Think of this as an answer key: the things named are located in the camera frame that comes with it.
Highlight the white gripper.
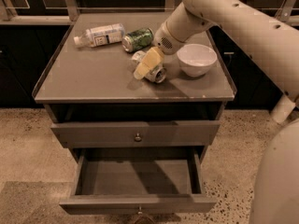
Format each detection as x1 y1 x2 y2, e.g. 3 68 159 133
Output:
134 22 184 80

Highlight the white green 7up can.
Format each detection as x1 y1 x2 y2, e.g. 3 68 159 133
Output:
131 50 166 84

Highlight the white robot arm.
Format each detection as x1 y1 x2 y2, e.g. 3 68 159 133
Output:
134 0 299 224

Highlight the dark green soda can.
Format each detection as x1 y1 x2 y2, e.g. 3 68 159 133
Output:
122 28 153 52

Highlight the grey drawer cabinet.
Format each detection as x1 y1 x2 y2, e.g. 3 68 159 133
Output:
32 11 237 217

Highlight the closed top drawer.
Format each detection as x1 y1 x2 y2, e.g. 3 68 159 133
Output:
51 120 220 148

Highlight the round top drawer knob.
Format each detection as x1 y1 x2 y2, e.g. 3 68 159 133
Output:
135 133 142 142

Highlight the open middle drawer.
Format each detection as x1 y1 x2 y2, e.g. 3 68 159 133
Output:
60 147 216 215

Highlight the white ceramic bowl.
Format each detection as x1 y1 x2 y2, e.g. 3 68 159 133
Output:
177 44 218 77

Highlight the clear plastic water bottle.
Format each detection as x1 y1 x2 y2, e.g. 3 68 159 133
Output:
74 23 125 48

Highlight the white cylindrical post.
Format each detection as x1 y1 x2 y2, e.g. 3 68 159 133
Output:
270 94 295 123

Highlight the metal middle drawer handle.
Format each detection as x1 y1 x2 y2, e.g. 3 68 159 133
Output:
132 207 154 224

